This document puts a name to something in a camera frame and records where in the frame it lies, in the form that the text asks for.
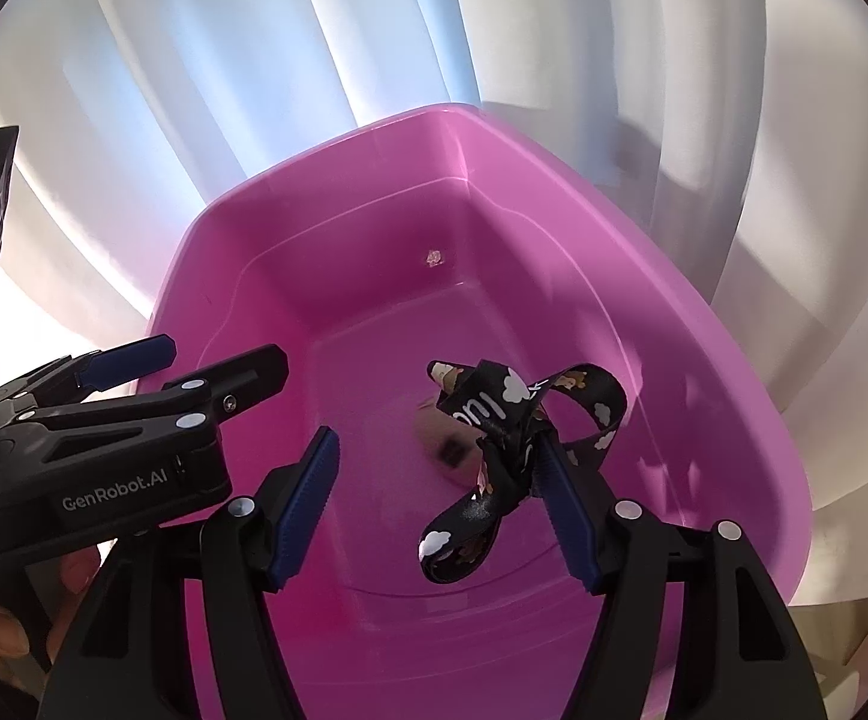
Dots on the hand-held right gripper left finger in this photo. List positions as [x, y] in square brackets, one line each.
[305, 514]

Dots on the white curtain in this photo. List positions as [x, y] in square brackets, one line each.
[254, 52]

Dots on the pale pink round trinket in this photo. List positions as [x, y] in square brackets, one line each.
[440, 436]

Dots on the pink plastic basin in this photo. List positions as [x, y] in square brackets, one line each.
[404, 240]

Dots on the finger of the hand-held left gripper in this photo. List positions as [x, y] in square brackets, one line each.
[128, 360]
[242, 376]

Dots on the small white sticker scrap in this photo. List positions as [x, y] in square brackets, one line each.
[434, 257]

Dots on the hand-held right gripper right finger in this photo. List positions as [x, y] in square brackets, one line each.
[570, 521]

